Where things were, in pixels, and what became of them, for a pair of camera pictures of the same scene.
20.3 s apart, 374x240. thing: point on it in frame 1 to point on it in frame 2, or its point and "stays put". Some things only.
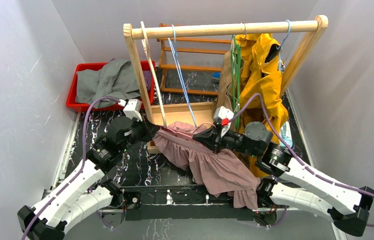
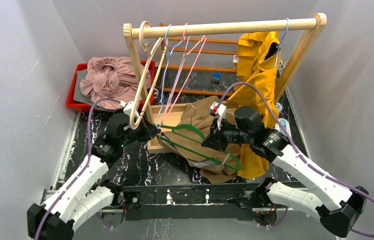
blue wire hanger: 173,44 to 186,39
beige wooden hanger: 154,77 to 135,120
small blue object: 216,75 stays put
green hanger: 236,105 to 173,126
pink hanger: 176,132 to 167,114
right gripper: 211,137 stays put
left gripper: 143,131 stays put
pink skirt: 223,172 to 110,82
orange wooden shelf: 192,65 stays put
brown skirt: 225,97 to 213,166
